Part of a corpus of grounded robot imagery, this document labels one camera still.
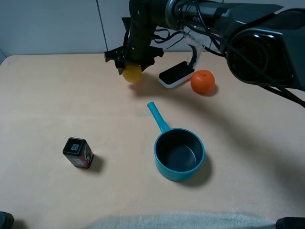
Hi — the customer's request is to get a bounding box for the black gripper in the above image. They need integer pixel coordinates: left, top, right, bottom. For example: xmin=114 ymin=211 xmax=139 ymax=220
xmin=104 ymin=19 xmax=164 ymax=75

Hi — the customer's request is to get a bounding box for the yellow mango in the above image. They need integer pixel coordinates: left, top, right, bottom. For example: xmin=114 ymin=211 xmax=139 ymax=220
xmin=122 ymin=62 xmax=142 ymax=84

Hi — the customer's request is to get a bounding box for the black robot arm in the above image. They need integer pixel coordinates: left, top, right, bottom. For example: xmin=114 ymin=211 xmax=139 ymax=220
xmin=105 ymin=0 xmax=305 ymax=90

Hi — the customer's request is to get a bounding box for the black object bottom left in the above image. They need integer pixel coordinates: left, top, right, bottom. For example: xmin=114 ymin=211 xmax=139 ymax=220
xmin=0 ymin=211 xmax=14 ymax=229

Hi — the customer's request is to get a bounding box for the black object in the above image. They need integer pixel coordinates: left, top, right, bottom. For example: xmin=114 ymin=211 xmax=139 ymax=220
xmin=275 ymin=217 xmax=305 ymax=229
xmin=0 ymin=211 xmax=14 ymax=229

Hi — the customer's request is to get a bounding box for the black object bottom right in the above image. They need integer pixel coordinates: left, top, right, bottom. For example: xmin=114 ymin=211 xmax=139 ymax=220
xmin=275 ymin=217 xmax=305 ymax=229

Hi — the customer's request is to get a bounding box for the black and white eraser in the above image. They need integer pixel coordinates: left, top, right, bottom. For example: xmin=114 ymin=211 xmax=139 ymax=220
xmin=158 ymin=61 xmax=194 ymax=89

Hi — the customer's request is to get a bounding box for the orange tangerine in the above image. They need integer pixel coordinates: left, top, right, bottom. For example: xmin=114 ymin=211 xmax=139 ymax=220
xmin=190 ymin=70 xmax=215 ymax=94

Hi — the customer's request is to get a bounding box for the black rectangular tin box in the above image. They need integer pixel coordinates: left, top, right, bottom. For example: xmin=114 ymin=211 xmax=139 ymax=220
xmin=62 ymin=137 xmax=94 ymax=168

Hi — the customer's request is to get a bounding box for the grey cloth at table edge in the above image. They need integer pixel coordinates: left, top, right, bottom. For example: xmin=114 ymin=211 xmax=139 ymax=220
xmin=86 ymin=211 xmax=276 ymax=229

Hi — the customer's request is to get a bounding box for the teal saucepan with handle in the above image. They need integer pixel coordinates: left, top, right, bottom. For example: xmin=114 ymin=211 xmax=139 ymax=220
xmin=147 ymin=102 xmax=205 ymax=182

